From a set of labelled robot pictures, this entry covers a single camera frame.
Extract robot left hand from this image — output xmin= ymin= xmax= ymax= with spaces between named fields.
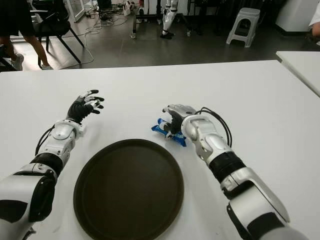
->
xmin=66 ymin=89 xmax=105 ymax=125

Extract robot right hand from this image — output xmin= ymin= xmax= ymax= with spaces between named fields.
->
xmin=161 ymin=103 xmax=198 ymax=141

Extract blue Oreo packet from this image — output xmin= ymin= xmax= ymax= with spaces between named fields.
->
xmin=150 ymin=117 xmax=188 ymax=148

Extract black chair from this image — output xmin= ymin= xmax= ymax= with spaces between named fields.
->
xmin=29 ymin=0 xmax=85 ymax=65

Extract white humanoid robot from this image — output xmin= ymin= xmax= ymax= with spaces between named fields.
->
xmin=159 ymin=0 xmax=180 ymax=40

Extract round dark brown tray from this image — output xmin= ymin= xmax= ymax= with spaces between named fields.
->
xmin=73 ymin=138 xmax=185 ymax=240

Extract white framed panel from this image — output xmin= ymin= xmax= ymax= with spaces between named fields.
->
xmin=65 ymin=0 xmax=87 ymax=23

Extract person in black shorts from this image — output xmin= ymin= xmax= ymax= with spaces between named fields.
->
xmin=0 ymin=0 xmax=54 ymax=71

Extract white plastic stool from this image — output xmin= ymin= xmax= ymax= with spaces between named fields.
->
xmin=226 ymin=7 xmax=261 ymax=48

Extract white side table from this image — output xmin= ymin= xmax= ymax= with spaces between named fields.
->
xmin=275 ymin=50 xmax=320 ymax=98

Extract white cabinet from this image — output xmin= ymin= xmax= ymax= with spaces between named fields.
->
xmin=274 ymin=0 xmax=320 ymax=33

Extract person in white shirt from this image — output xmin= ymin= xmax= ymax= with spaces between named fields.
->
xmin=303 ymin=9 xmax=320 ymax=46

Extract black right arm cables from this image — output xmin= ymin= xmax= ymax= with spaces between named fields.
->
xmin=198 ymin=106 xmax=233 ymax=146

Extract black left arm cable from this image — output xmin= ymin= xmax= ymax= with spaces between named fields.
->
xmin=35 ymin=126 xmax=55 ymax=155

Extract white floor cables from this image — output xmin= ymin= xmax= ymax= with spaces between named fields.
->
xmin=82 ymin=12 xmax=128 ymax=63

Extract black wheeled metal frame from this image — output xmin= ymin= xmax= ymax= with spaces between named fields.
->
xmin=129 ymin=0 xmax=193 ymax=40

